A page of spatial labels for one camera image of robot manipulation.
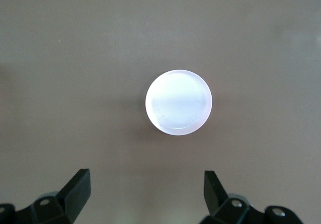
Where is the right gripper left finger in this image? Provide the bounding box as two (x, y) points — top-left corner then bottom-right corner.
(0, 168), (91, 224)

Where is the white round plate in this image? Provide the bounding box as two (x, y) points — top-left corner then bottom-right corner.
(145, 69), (213, 136)

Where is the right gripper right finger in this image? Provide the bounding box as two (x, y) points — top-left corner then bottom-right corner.
(202, 170), (305, 224)

